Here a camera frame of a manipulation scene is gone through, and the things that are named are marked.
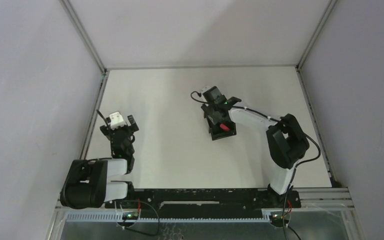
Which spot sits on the circuit board with wires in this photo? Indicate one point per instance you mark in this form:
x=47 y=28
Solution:
x=129 y=219
x=281 y=220

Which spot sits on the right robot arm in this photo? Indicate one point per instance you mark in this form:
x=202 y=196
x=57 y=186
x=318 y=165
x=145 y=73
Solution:
x=287 y=142

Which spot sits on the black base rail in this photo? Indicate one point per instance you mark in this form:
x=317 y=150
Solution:
x=207 y=202

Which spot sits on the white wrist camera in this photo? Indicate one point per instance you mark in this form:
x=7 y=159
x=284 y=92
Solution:
x=116 y=120
x=211 y=94

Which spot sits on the black plastic bin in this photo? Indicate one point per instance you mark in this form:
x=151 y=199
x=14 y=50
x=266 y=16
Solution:
x=216 y=133

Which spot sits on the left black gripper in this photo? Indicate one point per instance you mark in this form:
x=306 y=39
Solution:
x=119 y=130

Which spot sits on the right circuit board with wires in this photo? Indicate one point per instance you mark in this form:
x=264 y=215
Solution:
x=281 y=220

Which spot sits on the grey cable duct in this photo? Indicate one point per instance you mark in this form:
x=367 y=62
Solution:
x=112 y=217

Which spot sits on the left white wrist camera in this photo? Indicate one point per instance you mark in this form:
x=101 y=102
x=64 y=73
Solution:
x=116 y=120

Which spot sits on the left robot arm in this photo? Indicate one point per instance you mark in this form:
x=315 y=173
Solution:
x=88 y=183

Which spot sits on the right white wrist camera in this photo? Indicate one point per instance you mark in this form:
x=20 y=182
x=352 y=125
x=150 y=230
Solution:
x=211 y=94

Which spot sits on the left circuit board with wires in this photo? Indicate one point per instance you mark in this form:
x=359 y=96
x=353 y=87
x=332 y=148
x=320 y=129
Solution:
x=129 y=219

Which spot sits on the red handled screwdriver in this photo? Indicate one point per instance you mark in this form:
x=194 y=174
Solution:
x=224 y=127

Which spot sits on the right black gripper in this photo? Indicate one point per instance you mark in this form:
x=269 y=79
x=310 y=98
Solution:
x=217 y=110

